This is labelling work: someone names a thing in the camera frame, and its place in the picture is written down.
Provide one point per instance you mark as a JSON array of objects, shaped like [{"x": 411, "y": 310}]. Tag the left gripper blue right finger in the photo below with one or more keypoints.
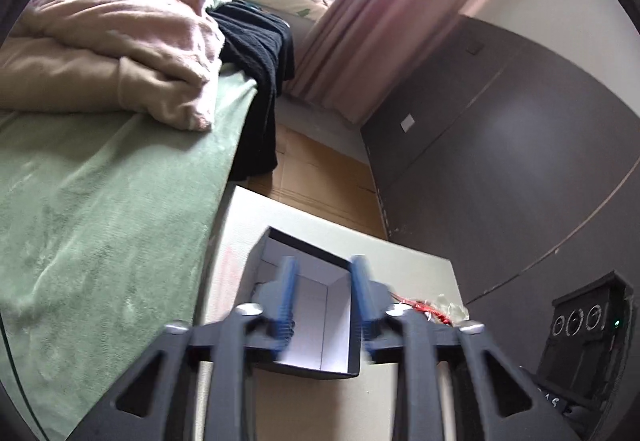
[{"x": 372, "y": 300}]

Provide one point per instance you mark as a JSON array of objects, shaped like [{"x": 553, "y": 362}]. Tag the right pink curtain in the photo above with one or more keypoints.
[{"x": 359, "y": 49}]

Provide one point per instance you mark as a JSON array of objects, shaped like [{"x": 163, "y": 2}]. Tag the dark wardrobe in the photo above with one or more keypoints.
[{"x": 519, "y": 164}]

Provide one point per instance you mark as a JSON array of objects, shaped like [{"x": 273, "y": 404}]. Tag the pink beige blanket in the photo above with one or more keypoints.
[{"x": 157, "y": 57}]

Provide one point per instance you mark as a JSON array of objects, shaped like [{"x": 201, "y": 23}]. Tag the black jewelry box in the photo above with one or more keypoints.
[{"x": 326, "y": 340}]

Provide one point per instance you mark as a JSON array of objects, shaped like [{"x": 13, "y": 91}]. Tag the clear plastic bag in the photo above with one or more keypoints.
[{"x": 443, "y": 310}]

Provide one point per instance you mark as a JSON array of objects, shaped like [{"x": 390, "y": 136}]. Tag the flattened cardboard on floor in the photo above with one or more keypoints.
[{"x": 322, "y": 182}]

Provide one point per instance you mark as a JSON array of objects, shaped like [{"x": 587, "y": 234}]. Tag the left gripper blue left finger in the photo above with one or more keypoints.
[{"x": 277, "y": 299}]

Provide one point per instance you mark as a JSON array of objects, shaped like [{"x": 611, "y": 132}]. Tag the green bed sheet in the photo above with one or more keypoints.
[{"x": 105, "y": 223}]

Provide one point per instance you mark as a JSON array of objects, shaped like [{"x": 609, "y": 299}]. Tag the white wall socket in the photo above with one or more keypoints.
[{"x": 407, "y": 123}]

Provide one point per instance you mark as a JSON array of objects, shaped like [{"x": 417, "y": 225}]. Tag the white square table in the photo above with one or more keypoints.
[{"x": 324, "y": 388}]

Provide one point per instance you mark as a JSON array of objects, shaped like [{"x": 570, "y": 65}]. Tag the black knitted throw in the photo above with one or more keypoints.
[{"x": 261, "y": 45}]

